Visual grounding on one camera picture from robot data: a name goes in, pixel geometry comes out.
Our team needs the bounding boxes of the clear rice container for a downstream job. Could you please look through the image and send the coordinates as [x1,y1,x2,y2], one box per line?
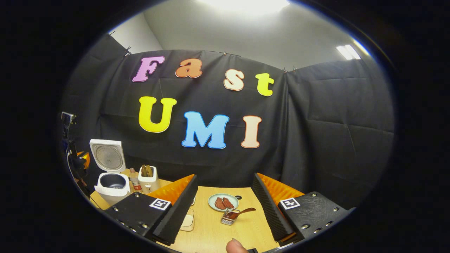
[179,208,196,232]

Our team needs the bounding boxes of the brown wooden spoon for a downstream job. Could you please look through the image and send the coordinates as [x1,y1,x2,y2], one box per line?
[224,207,257,220]

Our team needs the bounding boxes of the white rice cooker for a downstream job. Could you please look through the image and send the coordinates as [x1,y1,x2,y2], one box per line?
[89,139,131,206]

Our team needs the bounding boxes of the clear water bottle red label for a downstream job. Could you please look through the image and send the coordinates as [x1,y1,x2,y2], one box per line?
[129,168,142,193]

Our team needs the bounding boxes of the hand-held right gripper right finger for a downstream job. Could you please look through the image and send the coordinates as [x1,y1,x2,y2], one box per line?
[252,172,355,246]

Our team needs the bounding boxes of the large ceiling light panel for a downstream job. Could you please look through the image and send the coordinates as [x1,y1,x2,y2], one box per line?
[199,0,290,15]

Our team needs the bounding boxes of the pale green plate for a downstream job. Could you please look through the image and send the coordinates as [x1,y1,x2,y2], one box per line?
[208,193,240,212]

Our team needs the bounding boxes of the metal wire chopstick holder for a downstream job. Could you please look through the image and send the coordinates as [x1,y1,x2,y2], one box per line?
[220,210,240,226]

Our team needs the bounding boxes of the white toaster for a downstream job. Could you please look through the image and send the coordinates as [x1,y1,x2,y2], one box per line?
[138,166,161,195]

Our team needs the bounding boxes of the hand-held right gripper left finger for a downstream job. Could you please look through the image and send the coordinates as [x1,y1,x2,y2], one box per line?
[104,174,199,246]

